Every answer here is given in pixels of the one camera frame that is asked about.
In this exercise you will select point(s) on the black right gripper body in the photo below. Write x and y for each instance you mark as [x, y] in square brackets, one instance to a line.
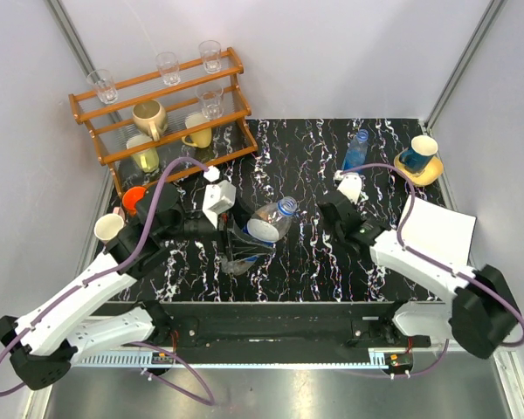
[355, 206]

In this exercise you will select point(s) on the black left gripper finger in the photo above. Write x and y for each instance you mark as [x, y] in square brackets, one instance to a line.
[239, 250]
[241, 213]

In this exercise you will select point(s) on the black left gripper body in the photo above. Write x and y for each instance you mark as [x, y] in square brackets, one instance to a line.
[224, 230]

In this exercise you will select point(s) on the Pepsi bottle blue cap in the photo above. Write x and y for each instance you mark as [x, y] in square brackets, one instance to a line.
[269, 223]

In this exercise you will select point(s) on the clear blue water bottle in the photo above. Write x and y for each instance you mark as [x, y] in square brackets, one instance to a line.
[357, 150]

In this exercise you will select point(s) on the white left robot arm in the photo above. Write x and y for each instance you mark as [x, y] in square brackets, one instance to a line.
[44, 344]

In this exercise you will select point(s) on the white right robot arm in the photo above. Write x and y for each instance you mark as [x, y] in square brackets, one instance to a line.
[477, 308]

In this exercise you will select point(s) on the yellow mug on shelf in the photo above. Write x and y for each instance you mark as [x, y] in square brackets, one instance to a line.
[201, 138]

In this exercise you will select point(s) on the blue cup white inside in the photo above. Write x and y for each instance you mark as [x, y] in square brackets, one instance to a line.
[420, 152]

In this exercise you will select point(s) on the pale green mug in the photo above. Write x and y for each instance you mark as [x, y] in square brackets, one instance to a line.
[147, 160]

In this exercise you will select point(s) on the yellow saucer plate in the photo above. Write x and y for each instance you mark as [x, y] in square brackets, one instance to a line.
[429, 175]

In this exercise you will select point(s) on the orange mug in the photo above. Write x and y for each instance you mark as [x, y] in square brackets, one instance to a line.
[131, 198]

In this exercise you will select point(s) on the wooden three-tier shelf rack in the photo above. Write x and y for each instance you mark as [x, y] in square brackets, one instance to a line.
[110, 126]

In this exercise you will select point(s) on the pink mug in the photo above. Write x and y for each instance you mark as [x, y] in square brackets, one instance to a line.
[108, 226]

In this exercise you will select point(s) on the clear glass middle shelf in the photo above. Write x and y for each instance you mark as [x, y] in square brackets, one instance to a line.
[210, 97]

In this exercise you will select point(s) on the beige ceramic mug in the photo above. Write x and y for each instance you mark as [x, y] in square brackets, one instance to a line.
[151, 118]

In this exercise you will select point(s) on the clear glass top right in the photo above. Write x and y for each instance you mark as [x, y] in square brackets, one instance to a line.
[210, 53]

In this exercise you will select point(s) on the clear glass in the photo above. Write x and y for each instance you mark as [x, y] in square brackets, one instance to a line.
[210, 53]
[168, 66]
[102, 82]

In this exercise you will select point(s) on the clear glass top middle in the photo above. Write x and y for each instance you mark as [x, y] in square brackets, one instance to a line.
[168, 66]

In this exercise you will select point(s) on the clear glass top left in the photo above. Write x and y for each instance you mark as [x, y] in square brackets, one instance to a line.
[102, 82]

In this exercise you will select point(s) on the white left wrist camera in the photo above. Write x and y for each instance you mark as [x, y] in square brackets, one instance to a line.
[219, 196]

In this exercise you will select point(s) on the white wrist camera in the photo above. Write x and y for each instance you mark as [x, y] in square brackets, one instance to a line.
[349, 184]
[219, 196]

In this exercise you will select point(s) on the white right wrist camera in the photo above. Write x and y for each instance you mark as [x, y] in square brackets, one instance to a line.
[349, 184]

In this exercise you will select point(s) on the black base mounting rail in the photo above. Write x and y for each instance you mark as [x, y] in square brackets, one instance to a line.
[273, 333]

